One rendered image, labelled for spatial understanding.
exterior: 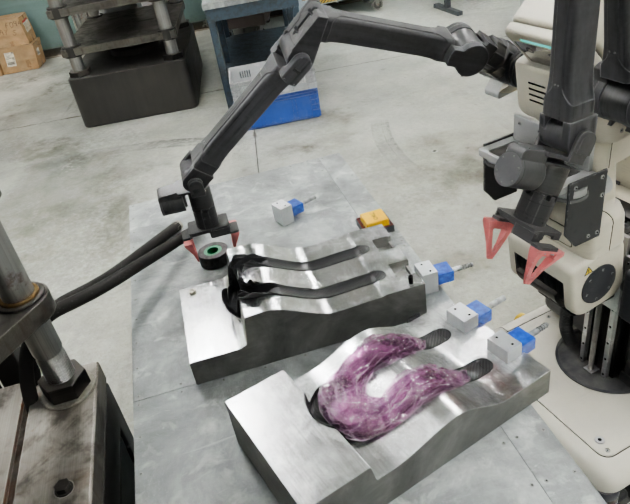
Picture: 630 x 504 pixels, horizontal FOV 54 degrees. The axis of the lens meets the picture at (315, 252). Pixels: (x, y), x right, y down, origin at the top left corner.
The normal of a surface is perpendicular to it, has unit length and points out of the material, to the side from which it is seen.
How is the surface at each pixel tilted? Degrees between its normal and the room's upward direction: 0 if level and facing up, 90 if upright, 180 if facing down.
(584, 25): 90
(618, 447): 0
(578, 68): 90
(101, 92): 90
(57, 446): 0
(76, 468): 0
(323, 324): 90
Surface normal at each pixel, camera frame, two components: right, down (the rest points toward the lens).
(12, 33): 0.05, 0.52
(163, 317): -0.15, -0.82
